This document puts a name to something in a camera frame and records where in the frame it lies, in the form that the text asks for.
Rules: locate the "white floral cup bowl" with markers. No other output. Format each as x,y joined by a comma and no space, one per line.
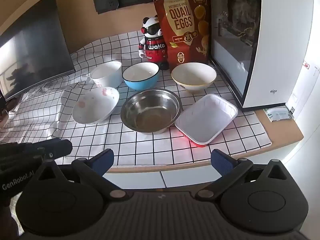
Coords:
110,78

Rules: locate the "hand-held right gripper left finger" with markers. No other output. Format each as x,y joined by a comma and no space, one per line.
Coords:
103,161

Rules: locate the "red white sticker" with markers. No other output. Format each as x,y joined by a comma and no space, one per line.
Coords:
306,65

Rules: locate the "red foil tray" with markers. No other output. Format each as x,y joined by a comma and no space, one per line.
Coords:
207,117

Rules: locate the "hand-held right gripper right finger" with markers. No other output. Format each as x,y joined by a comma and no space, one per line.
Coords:
222,162

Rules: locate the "white drawer front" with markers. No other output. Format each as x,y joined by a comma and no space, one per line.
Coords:
187,177
140,180

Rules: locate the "green white small packet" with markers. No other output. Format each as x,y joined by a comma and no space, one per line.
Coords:
278,115

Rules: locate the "stainless steel bowl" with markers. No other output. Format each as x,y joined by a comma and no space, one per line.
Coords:
150,112

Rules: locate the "black curved monitor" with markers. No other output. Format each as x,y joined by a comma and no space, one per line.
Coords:
37,42

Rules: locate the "blue bowl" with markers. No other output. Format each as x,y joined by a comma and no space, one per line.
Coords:
140,83

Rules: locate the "panda robot toy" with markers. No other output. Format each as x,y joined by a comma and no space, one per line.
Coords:
153,47

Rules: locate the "black wall power strip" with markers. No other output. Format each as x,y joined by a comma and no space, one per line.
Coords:
112,3

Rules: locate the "red brown snack bag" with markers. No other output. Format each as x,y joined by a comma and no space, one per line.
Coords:
180,17

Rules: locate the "white black grid tablecloth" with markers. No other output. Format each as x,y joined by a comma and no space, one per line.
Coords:
150,146

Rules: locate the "cream yellow bowl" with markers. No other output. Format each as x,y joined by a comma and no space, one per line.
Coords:
193,76

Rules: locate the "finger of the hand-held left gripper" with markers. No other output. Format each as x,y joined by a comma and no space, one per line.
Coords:
60,147

